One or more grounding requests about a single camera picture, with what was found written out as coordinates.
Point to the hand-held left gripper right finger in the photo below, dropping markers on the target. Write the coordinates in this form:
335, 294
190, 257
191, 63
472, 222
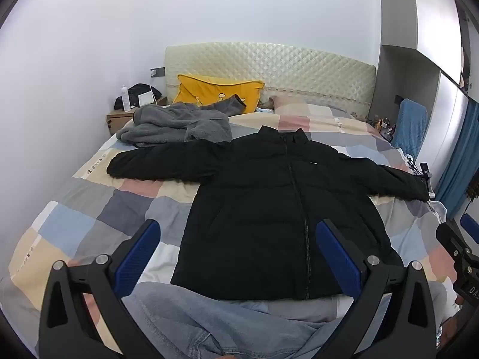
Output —
336, 256

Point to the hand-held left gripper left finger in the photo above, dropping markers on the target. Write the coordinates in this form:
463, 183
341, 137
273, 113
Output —
139, 255

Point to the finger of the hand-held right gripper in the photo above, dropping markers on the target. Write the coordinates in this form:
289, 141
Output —
470, 223
452, 241

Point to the black puffer jacket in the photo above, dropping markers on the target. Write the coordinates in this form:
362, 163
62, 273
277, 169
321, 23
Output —
258, 209

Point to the blue curtain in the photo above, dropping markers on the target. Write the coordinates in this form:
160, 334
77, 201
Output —
458, 160

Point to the patchwork checked bed blanket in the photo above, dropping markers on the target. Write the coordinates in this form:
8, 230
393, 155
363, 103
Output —
75, 224

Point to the person's light blue jeans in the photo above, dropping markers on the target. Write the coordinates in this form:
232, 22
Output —
179, 321

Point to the blue towel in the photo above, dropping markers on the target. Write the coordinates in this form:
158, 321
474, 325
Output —
411, 127

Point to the grey fleece garment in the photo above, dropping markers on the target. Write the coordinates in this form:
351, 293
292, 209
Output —
176, 123

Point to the wooden nightstand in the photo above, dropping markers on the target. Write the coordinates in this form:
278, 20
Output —
119, 119

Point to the white tablet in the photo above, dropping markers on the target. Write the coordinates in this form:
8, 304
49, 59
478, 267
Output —
146, 99

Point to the white spray bottle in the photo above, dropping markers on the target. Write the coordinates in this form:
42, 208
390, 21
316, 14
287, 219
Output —
125, 99

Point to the pink checked pillow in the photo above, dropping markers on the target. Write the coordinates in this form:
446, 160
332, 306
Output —
295, 104

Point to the black bag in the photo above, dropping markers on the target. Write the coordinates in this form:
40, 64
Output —
140, 90

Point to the white wardrobe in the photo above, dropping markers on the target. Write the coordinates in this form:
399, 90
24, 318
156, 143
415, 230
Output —
430, 63

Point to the yellow pillow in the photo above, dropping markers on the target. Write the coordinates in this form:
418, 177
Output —
209, 91

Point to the cream quilted headboard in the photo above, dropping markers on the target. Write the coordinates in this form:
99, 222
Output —
269, 65

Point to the small black tripod camera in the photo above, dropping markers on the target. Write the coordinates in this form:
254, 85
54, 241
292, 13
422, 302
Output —
424, 168

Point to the grey wall socket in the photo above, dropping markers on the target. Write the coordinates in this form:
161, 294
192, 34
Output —
157, 71

